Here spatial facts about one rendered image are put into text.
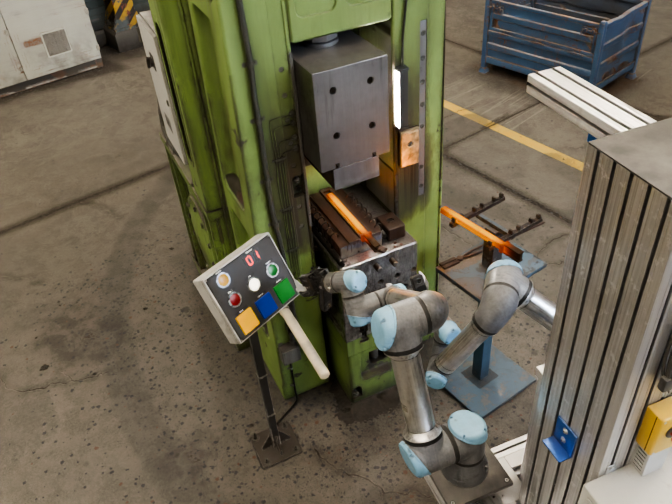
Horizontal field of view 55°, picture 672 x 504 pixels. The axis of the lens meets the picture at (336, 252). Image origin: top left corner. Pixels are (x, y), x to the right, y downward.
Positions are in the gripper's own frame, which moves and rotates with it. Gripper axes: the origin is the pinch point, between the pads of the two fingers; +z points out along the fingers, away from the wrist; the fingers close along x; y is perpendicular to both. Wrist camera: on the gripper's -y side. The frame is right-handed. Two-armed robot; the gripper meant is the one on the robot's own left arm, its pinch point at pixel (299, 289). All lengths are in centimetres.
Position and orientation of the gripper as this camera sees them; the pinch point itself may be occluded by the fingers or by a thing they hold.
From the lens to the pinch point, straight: 244.7
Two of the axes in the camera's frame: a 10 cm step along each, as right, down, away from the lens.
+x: -6.3, 5.2, -5.8
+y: -4.5, -8.5, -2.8
